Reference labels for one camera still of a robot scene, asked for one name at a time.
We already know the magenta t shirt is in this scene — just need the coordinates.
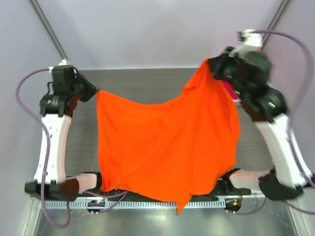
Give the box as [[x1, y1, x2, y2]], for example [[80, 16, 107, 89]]
[[222, 81, 239, 102]]

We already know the white slotted cable duct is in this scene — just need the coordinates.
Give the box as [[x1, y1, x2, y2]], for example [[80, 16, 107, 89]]
[[40, 199, 226, 209]]

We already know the right aluminium corner post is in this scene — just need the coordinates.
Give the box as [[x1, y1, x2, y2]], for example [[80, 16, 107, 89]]
[[262, 0, 292, 48]]

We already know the orange t shirt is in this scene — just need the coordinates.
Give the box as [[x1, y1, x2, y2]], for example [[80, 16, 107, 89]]
[[96, 60, 240, 212]]

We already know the aluminium corner post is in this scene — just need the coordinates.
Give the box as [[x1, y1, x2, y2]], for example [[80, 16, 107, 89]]
[[262, 0, 292, 48], [28, 0, 68, 59]]

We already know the left aluminium corner post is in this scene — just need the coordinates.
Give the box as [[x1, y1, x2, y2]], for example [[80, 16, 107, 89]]
[[28, 0, 68, 59]]

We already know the aluminium rail frame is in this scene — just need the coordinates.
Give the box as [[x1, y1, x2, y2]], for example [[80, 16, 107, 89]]
[[44, 186, 303, 202]]

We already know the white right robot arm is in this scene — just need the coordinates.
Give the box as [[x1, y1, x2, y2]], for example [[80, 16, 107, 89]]
[[207, 47, 315, 201]]

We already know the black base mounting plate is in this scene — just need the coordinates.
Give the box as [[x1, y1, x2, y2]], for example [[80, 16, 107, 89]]
[[83, 168, 252, 202]]

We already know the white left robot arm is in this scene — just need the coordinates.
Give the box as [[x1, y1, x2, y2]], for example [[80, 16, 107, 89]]
[[25, 59, 101, 202]]

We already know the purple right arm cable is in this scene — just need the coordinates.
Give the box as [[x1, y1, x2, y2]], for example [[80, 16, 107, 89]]
[[227, 29, 315, 216]]

